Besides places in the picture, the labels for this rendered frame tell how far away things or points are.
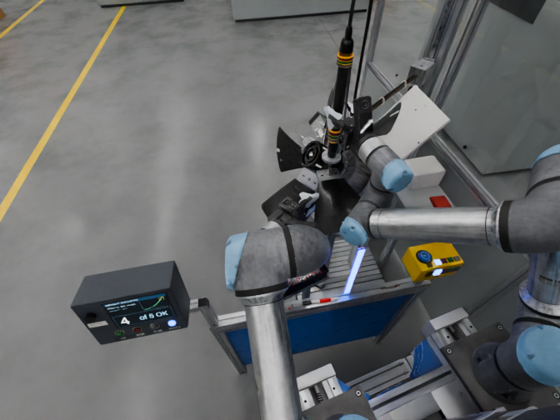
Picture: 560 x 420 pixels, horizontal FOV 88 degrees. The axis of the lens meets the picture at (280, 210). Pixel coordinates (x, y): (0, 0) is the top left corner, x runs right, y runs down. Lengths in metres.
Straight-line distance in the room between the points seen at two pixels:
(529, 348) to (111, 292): 1.03
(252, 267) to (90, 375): 1.86
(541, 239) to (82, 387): 2.28
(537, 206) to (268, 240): 0.47
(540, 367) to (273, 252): 0.64
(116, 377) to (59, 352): 0.44
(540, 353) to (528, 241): 0.36
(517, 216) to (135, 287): 0.87
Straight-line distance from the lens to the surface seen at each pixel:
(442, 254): 1.19
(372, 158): 0.82
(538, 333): 0.94
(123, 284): 0.94
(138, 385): 2.20
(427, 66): 1.52
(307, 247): 0.61
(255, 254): 0.60
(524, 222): 0.63
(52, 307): 2.71
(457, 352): 1.09
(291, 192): 1.26
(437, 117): 1.29
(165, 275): 0.90
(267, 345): 0.64
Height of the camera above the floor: 1.99
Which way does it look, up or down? 51 degrees down
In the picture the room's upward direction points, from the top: 3 degrees counter-clockwise
